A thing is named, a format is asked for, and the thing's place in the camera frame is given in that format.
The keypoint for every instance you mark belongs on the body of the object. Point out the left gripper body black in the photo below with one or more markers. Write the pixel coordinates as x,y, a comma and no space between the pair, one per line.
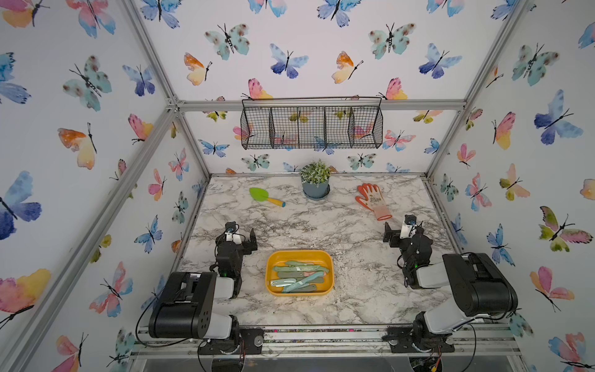
244,249

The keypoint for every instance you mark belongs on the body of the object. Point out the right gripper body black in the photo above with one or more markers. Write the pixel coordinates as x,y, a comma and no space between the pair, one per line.
404,246

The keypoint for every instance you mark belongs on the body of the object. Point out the teal ceramic sheathed knife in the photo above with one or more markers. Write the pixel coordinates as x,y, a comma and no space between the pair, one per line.
304,282

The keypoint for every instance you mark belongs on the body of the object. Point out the yellow plastic storage tray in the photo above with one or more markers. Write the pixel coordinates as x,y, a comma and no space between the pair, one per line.
275,282

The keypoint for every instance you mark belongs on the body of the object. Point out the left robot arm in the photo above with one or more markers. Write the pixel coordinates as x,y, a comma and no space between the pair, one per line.
184,308

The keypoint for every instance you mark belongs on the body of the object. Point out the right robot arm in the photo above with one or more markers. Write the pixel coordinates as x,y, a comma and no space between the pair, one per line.
479,291

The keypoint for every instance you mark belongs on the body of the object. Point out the red and pink glove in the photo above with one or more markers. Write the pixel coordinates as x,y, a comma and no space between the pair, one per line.
370,197

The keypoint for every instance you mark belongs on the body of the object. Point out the green toy garden trowel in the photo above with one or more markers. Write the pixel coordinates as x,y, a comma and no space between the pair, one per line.
262,195

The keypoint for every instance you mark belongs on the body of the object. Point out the potted green plant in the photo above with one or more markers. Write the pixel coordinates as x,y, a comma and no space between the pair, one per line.
315,180

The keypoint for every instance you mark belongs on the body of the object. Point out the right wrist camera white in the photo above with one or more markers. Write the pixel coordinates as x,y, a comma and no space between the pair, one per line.
409,223

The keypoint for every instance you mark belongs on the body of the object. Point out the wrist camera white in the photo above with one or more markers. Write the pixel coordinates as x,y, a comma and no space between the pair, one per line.
231,233
409,223

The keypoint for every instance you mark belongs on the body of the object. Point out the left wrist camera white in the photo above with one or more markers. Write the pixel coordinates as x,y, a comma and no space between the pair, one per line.
231,233

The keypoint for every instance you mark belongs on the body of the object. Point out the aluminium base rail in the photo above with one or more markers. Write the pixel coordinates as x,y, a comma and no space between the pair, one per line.
278,341

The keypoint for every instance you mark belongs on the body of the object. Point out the black wire wall basket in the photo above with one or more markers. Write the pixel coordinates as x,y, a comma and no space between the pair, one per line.
317,124

